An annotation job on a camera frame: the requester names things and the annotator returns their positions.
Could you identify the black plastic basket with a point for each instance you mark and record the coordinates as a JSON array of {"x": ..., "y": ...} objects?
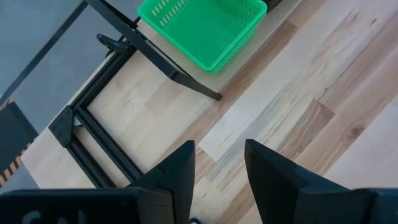
[{"x": 273, "y": 4}]

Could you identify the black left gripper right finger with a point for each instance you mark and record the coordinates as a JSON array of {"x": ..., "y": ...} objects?
[{"x": 295, "y": 202}]

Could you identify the black orange striped floor mat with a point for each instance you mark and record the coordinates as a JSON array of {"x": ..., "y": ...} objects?
[{"x": 14, "y": 137}]

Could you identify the black aluminium table frame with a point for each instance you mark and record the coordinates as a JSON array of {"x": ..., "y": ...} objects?
[{"x": 102, "y": 140}]

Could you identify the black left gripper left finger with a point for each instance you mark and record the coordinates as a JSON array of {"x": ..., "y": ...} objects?
[{"x": 140, "y": 205}]

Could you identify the green plastic basket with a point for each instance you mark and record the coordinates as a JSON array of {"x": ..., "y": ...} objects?
[{"x": 202, "y": 31}]

